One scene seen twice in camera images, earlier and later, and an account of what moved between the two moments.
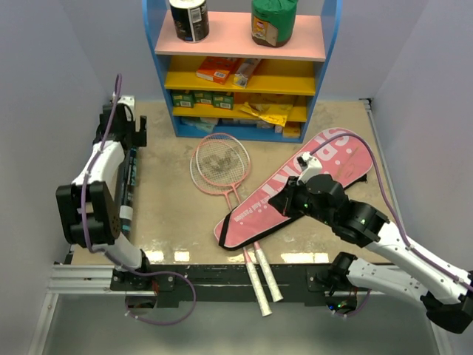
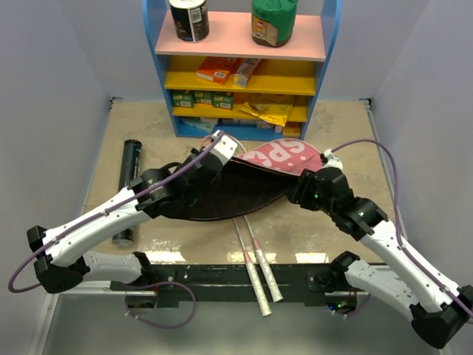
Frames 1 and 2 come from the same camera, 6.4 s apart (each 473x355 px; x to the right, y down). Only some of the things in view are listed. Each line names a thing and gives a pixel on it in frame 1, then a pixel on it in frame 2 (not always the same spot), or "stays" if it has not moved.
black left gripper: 140,139 to 195,149
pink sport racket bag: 346,157 to 253,179
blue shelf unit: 228,87 stays
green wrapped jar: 273,21 stays
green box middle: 203,97 stays
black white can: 191,20 stays
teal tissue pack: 204,124 stays
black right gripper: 284,200 to 299,191
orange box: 216,69 stays
